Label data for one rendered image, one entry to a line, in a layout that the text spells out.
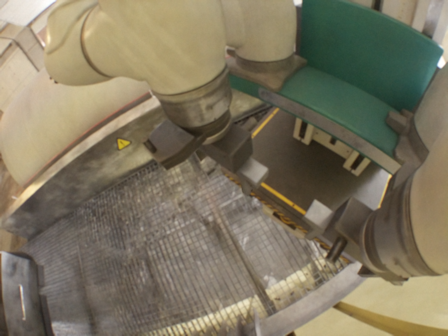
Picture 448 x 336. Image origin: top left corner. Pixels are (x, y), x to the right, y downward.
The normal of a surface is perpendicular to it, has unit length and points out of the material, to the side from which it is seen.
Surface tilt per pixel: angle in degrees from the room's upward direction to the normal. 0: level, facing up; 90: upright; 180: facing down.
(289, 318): 0
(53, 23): 60
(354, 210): 0
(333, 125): 90
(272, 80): 14
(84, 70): 100
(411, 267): 90
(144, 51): 91
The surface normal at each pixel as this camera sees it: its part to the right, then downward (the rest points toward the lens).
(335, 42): -0.65, 0.71
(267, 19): 0.00, 0.86
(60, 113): 0.27, 0.37
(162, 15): 0.26, 0.78
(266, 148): -0.17, -0.48
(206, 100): 0.48, 0.72
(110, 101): 0.35, 0.54
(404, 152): -0.40, -0.42
